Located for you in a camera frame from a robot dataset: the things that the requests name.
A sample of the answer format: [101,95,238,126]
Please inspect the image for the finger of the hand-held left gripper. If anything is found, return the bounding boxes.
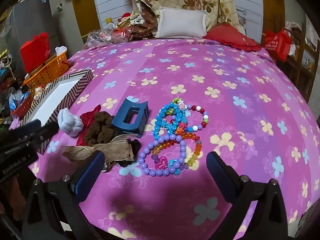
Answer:
[25,122,60,147]
[5,119,42,140]

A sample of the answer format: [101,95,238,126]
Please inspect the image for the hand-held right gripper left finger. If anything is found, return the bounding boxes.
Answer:
[21,151,105,240]

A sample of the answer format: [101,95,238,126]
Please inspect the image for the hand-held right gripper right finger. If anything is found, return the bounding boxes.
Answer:
[205,151,298,240]

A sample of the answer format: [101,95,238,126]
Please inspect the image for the white scrunchie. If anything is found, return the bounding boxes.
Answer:
[57,108,84,137]

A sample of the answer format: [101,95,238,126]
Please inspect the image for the beige ribbon bow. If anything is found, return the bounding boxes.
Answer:
[62,134,133,162]

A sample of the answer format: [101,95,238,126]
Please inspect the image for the rainbow bead bracelet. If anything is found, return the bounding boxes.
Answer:
[151,132,202,167]

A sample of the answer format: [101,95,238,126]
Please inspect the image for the red hair bow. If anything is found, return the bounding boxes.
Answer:
[76,105,102,147]

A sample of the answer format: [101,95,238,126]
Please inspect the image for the zigzag patterned box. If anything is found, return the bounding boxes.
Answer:
[19,69,94,155]

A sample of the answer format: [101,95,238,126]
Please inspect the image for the brown scrunchie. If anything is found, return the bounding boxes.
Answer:
[83,111,118,145]

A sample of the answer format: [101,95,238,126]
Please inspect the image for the black scrunchie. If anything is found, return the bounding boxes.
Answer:
[101,139,142,173]

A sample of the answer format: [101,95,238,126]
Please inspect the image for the pink heart charm bracelet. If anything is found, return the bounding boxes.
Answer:
[155,155,188,177]

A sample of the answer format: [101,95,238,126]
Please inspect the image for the red white bead bracelet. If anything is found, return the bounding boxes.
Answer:
[186,104,210,133]

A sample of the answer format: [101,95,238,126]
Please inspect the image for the blue hair claw clip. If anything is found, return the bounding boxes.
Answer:
[112,99,150,138]

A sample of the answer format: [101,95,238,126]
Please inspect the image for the purple bead bracelet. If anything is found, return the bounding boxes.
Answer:
[139,134,188,177]

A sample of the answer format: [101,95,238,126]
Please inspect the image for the blue round bead bracelet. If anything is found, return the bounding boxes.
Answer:
[153,106,187,143]

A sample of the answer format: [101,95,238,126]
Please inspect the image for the green yellow flower bracelet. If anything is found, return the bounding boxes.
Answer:
[165,99,187,117]

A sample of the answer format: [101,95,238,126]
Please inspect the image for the small red basket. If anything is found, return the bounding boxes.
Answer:
[10,94,34,118]

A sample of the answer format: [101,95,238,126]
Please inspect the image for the gold figurine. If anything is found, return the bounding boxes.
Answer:
[34,84,52,98]

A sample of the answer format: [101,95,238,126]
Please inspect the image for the orange plastic basket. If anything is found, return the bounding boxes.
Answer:
[23,51,70,89]

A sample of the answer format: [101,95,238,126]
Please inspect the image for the purple floral bedsheet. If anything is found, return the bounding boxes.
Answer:
[9,37,320,240]

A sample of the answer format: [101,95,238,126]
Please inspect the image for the red gift bag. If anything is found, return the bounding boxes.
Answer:
[20,32,52,73]

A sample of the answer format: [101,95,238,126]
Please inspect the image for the grey refrigerator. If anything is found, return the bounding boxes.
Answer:
[6,0,83,63]

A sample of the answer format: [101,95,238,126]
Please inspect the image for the clear plastic bags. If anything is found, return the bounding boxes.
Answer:
[85,22,118,49]

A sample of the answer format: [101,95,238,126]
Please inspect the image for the red patterned wrapper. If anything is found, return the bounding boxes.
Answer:
[112,27,135,43]

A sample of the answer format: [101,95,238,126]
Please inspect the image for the red plush toy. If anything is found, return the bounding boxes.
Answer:
[117,12,132,28]

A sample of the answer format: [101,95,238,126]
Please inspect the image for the red pillow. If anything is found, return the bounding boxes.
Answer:
[204,25,263,53]

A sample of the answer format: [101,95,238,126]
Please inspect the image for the white slatted headboard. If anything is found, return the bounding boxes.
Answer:
[91,0,265,43]

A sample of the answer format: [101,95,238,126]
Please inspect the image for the red shopping bag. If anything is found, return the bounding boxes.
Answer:
[264,27,293,62]

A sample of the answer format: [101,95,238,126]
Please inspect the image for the wooden shelf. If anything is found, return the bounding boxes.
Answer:
[285,21,320,88]

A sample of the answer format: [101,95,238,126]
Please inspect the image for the white pillow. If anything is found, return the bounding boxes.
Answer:
[155,7,208,39]

